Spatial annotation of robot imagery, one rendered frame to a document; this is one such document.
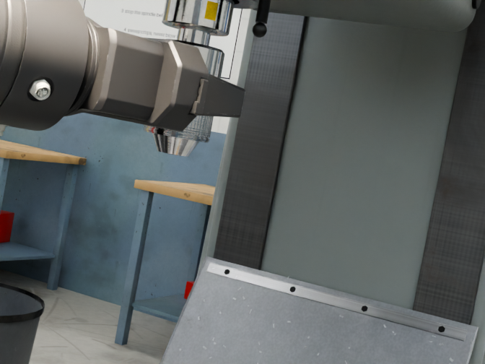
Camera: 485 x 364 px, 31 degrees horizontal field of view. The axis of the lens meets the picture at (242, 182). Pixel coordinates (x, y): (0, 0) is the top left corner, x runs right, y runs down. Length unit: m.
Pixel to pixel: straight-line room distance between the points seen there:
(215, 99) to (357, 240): 0.40
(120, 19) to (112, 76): 5.38
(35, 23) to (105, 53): 0.05
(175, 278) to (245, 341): 4.58
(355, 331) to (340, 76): 0.27
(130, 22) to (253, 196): 4.90
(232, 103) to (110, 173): 5.21
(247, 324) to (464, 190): 0.27
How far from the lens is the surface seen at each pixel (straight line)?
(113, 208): 5.79
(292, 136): 0.99
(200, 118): 0.61
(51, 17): 0.52
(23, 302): 2.80
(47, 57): 0.51
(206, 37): 0.62
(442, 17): 0.79
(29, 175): 6.23
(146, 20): 5.80
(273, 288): 0.99
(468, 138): 0.92
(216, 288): 1.01
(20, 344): 2.55
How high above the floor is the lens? 1.21
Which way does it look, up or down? 3 degrees down
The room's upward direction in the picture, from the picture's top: 10 degrees clockwise
